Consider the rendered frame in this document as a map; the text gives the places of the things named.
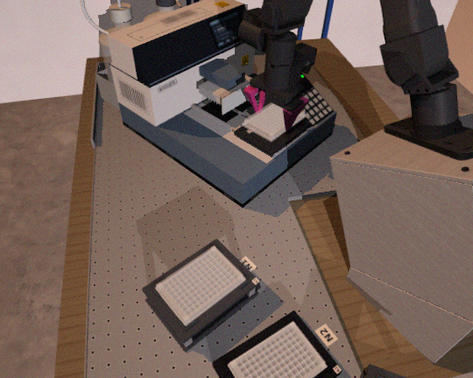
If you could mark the white well plate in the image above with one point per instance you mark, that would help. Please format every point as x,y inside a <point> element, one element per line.
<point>211,271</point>
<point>268,121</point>
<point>289,351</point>

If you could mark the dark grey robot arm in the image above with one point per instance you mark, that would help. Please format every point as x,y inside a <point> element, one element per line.
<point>415,48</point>

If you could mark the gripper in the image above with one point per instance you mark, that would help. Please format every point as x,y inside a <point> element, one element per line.
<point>273,86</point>

